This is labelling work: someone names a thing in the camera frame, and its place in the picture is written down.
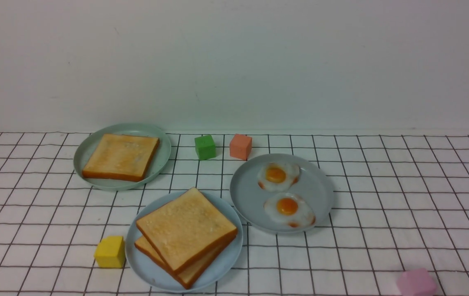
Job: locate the green plate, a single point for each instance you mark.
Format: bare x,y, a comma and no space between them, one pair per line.
88,146

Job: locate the grey plate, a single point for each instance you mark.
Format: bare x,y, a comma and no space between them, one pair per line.
248,198

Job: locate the white black-grid tablecloth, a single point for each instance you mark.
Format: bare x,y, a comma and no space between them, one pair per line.
402,202

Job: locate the pink cube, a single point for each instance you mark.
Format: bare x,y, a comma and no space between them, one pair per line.
416,282

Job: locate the green cube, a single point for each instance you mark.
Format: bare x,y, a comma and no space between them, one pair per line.
205,147

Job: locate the orange cube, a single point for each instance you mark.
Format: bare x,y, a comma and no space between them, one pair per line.
240,147

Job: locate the toast slice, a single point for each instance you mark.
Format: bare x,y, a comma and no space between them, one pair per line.
189,276
183,230
121,157

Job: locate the front fried egg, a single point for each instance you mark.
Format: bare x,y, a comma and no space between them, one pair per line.
289,210

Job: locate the fried egg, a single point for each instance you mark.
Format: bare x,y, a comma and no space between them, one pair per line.
289,210
278,176

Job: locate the yellow cube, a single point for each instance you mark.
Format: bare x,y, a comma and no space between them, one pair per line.
110,252

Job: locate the light blue plate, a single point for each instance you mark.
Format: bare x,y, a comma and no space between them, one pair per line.
157,277

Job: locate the back fried egg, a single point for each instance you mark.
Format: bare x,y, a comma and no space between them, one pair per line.
278,176

